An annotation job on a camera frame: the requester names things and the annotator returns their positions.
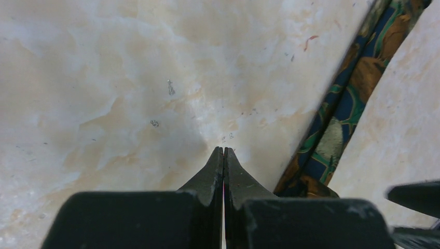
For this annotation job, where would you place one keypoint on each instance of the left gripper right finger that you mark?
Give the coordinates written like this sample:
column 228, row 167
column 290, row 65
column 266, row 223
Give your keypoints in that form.
column 256, row 218

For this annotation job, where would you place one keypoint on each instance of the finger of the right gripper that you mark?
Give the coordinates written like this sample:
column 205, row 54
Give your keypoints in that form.
column 422, row 197

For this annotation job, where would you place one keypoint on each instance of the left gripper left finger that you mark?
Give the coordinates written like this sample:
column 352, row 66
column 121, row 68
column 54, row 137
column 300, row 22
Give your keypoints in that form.
column 190, row 217

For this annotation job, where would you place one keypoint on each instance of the brown blue floral tie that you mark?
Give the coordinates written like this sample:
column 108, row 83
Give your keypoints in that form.
column 382, row 32

